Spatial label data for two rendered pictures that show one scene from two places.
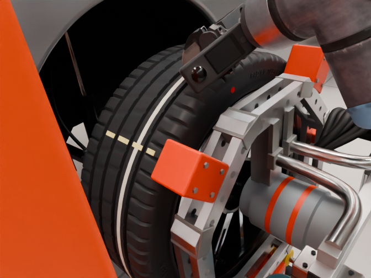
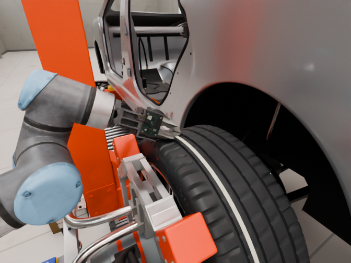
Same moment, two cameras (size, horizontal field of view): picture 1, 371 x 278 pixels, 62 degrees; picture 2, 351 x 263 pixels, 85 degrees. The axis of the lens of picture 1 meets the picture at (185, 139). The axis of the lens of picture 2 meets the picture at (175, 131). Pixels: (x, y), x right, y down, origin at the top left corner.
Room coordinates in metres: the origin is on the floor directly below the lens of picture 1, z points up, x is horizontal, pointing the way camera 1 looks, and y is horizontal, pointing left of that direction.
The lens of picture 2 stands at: (0.70, -0.51, 1.46)
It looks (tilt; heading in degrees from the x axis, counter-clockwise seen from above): 28 degrees down; 104
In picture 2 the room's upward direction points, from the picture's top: straight up
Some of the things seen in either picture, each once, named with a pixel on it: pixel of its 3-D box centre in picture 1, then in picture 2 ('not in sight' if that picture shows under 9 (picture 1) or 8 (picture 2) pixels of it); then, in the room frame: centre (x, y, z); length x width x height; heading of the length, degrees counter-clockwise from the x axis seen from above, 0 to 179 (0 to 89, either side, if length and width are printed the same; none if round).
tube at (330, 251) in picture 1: (301, 181); (95, 194); (0.38, -0.18, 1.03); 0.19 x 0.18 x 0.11; 42
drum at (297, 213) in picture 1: (293, 210); (129, 252); (0.49, -0.22, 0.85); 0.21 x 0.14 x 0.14; 42
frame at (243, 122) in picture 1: (265, 197); (151, 241); (0.54, -0.17, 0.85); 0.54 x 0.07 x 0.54; 132
